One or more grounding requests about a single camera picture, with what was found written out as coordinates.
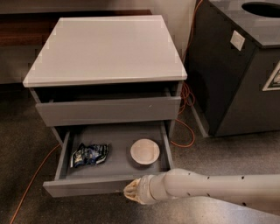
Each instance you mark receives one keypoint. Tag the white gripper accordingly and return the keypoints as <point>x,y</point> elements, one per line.
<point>143,188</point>

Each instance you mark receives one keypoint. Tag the grey drawer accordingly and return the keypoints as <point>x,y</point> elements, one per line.
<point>109,111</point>
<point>118,169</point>

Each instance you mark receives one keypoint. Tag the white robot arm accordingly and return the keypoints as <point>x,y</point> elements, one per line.
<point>259,192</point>

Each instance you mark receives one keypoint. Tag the blue chip bag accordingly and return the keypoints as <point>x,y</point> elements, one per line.
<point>94,154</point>

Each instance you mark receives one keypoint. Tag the white bowl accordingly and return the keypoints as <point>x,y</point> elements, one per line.
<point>145,151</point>

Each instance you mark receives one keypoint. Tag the white label on bin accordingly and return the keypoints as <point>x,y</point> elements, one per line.
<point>237,40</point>

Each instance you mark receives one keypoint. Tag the black trash bin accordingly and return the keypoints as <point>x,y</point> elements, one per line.
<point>227,83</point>

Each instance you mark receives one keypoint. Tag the grey drawer cabinet white top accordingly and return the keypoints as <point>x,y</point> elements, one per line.
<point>106,58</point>

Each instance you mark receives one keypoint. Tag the grey top drawer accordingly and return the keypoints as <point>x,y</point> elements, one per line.
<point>109,111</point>

